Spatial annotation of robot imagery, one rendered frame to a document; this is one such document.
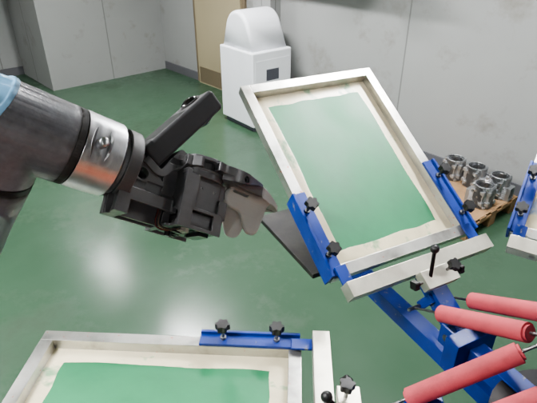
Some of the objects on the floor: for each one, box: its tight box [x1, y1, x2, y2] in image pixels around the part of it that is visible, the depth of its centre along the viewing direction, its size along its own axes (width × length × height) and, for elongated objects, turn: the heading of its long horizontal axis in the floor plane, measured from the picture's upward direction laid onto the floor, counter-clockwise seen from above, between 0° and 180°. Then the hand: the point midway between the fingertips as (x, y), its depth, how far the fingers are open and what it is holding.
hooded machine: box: [220, 6, 291, 132], centre depth 555 cm, size 64×57×127 cm
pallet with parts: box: [443, 154, 518, 241], centre depth 414 cm, size 112×78×32 cm
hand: (268, 201), depth 61 cm, fingers closed
